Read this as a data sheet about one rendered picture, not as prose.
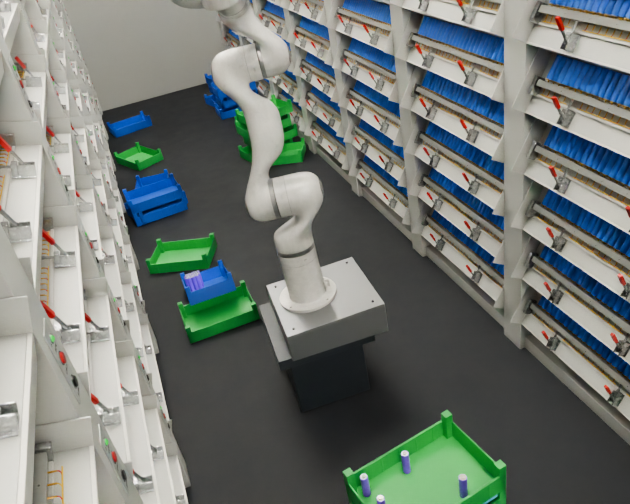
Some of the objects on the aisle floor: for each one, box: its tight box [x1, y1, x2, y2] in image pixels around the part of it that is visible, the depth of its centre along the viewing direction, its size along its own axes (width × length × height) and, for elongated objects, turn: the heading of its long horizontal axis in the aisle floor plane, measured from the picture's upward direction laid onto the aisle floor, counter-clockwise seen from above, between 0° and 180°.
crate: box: [177, 280, 260, 344], centre depth 259 cm, size 30×20×8 cm
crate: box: [180, 260, 236, 306], centre depth 271 cm, size 30×20×8 cm
